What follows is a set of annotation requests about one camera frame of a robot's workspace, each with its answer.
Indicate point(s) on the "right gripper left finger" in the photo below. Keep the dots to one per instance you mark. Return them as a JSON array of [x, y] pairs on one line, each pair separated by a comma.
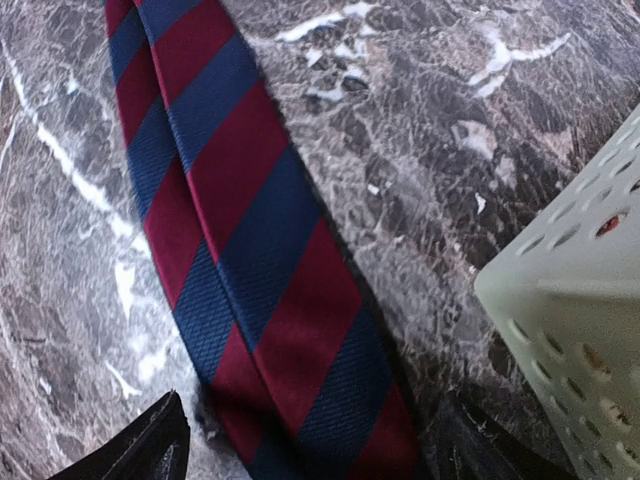
[[156, 445]]

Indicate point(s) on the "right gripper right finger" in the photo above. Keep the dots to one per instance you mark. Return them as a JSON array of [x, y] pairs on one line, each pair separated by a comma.
[[471, 445]]

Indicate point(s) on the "green perforated plastic basket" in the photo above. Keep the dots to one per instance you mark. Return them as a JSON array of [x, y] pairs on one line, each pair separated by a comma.
[[564, 296]]

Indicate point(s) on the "red navy striped tie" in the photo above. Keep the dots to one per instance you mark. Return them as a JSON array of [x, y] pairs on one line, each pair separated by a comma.
[[271, 316]]

